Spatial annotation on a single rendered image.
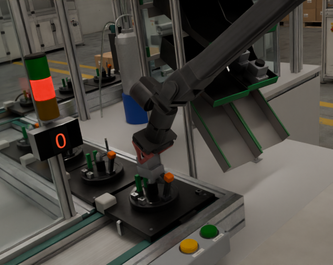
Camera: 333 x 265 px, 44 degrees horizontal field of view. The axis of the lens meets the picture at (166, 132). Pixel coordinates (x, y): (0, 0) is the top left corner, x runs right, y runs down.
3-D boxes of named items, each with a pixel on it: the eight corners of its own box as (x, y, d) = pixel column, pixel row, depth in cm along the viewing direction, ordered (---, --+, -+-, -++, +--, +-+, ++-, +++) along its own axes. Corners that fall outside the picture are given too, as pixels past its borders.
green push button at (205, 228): (221, 234, 98) (220, 227, 98) (210, 243, 96) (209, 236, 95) (208, 228, 101) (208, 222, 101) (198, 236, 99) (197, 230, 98)
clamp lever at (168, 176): (171, 196, 109) (174, 175, 105) (165, 199, 108) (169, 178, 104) (161, 188, 111) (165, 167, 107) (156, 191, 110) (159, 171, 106)
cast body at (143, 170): (165, 173, 110) (160, 150, 107) (153, 181, 107) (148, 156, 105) (145, 167, 116) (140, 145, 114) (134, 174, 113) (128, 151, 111)
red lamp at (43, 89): (59, 95, 98) (54, 76, 96) (40, 102, 95) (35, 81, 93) (49, 93, 102) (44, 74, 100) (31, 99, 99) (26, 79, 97)
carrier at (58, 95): (99, 90, 240) (96, 69, 235) (64, 102, 225) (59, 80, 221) (78, 85, 257) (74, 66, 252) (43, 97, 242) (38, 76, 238)
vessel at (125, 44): (156, 89, 205) (145, 11, 191) (134, 97, 196) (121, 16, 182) (139, 85, 215) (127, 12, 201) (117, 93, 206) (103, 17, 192)
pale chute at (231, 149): (256, 158, 126) (263, 152, 122) (223, 173, 119) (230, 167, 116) (210, 86, 134) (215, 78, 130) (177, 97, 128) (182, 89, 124)
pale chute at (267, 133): (283, 141, 135) (290, 135, 131) (253, 154, 128) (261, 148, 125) (238, 74, 143) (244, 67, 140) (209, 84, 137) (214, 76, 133)
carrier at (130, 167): (155, 175, 132) (150, 140, 127) (93, 209, 117) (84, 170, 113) (111, 158, 149) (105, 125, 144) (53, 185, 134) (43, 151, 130)
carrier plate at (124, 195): (215, 200, 114) (214, 193, 113) (151, 243, 99) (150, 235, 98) (158, 176, 131) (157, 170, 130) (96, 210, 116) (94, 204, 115)
